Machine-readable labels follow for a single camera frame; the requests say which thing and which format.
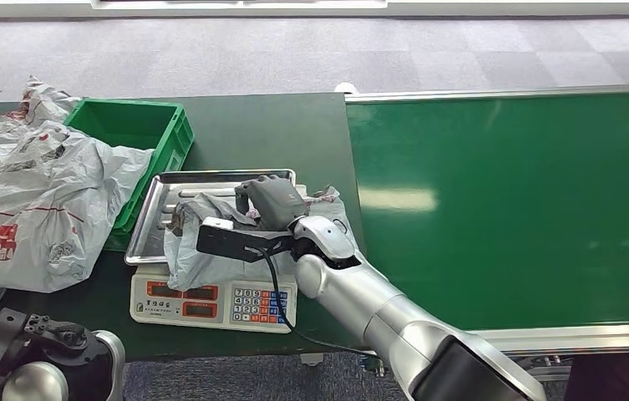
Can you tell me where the steel scale tray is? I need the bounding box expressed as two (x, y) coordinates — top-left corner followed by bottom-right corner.
(124, 168), (297, 266)

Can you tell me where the small crumpled white bag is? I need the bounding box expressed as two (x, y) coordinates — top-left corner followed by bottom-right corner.
(7, 76), (82, 127)

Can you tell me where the green conveyor belt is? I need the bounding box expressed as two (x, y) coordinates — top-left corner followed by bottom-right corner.
(344, 83), (629, 383)

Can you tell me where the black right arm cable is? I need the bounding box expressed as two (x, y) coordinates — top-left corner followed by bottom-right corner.
(257, 247), (383, 359)

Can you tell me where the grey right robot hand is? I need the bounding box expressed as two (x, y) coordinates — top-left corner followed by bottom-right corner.
(235, 175), (310, 232)

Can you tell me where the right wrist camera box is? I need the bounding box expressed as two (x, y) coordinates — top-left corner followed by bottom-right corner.
(196, 216), (296, 263)

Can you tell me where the green plastic basket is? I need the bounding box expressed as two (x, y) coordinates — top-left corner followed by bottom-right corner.
(63, 98), (195, 253)

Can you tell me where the large white red-printed bag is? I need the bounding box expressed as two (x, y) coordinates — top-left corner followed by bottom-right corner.
(0, 119), (155, 294)

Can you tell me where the white electronic weighing scale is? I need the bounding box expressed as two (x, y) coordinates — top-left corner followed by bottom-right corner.
(129, 184), (308, 335)

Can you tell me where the grey plastic mailer package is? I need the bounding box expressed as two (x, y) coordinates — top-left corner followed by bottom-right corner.
(163, 185), (349, 292)

